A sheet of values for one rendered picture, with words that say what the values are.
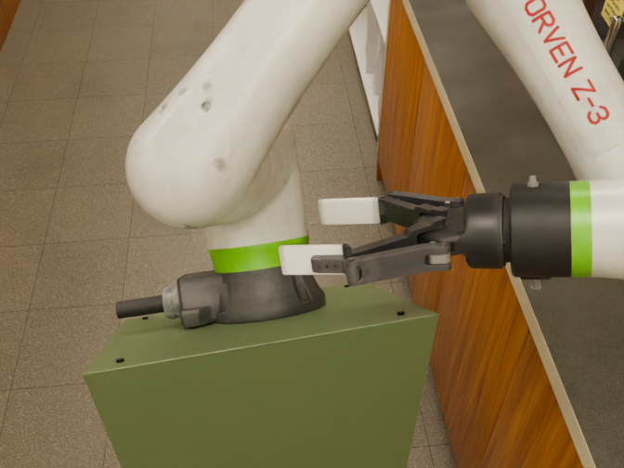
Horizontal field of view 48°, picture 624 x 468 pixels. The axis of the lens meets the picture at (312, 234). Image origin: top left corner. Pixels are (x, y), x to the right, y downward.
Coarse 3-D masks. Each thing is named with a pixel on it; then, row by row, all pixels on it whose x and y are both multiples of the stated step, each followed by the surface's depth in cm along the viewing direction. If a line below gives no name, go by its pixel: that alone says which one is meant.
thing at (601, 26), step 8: (584, 0) 151; (592, 0) 147; (600, 0) 144; (592, 8) 147; (600, 8) 144; (592, 16) 148; (600, 16) 145; (600, 24) 145; (600, 32) 145; (616, 40) 139; (616, 48) 139; (616, 56) 139; (616, 64) 140
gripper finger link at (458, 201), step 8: (392, 192) 81; (400, 192) 81; (408, 192) 81; (400, 200) 82; (408, 200) 79; (416, 200) 79; (424, 200) 78; (432, 200) 77; (440, 200) 77; (448, 200) 76; (456, 200) 76
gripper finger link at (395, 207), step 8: (384, 200) 79; (392, 200) 79; (392, 208) 78; (400, 208) 77; (408, 208) 76; (416, 208) 74; (424, 208) 73; (432, 208) 73; (440, 208) 72; (384, 216) 80; (392, 216) 79; (400, 216) 77; (408, 216) 76; (416, 216) 75; (400, 224) 78; (408, 224) 77
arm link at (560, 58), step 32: (480, 0) 77; (512, 0) 74; (544, 0) 73; (576, 0) 75; (512, 32) 76; (544, 32) 74; (576, 32) 73; (512, 64) 79; (544, 64) 75; (576, 64) 73; (608, 64) 74; (544, 96) 76; (576, 96) 74; (608, 96) 73; (576, 128) 75; (608, 128) 73; (576, 160) 76; (608, 160) 73
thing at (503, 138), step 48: (432, 0) 189; (432, 48) 172; (480, 48) 172; (480, 96) 158; (528, 96) 158; (480, 144) 146; (528, 144) 146; (480, 192) 139; (528, 288) 119; (576, 288) 119; (576, 336) 112; (576, 384) 106; (576, 432) 102
